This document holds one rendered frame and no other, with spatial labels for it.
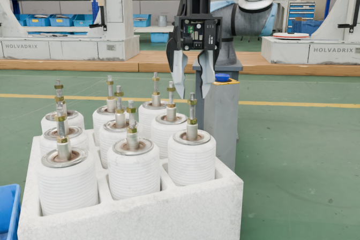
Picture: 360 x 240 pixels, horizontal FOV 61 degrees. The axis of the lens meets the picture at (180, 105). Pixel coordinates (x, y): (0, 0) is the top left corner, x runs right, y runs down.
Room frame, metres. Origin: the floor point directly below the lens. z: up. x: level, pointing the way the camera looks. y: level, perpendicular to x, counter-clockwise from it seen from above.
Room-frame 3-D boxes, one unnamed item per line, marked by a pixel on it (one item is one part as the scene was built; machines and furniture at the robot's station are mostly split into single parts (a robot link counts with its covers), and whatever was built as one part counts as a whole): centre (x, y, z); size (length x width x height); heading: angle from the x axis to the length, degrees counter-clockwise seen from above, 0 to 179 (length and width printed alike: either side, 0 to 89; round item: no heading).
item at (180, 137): (0.56, -0.02, 0.25); 0.08 x 0.08 x 0.01
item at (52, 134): (0.58, 0.24, 0.25); 0.08 x 0.08 x 0.01
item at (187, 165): (0.56, -0.02, 0.16); 0.10 x 0.10 x 0.18
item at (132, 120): (0.52, 0.09, 0.30); 0.01 x 0.01 x 0.08
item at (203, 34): (0.54, -0.03, 0.48); 0.09 x 0.08 x 0.12; 8
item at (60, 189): (0.47, 0.20, 0.16); 0.10 x 0.10 x 0.18
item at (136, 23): (5.60, 0.73, 0.36); 0.50 x 0.38 x 0.21; 175
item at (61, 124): (0.47, 0.20, 0.30); 0.01 x 0.01 x 0.08
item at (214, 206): (0.63, 0.13, 0.09); 0.39 x 0.39 x 0.18; 22
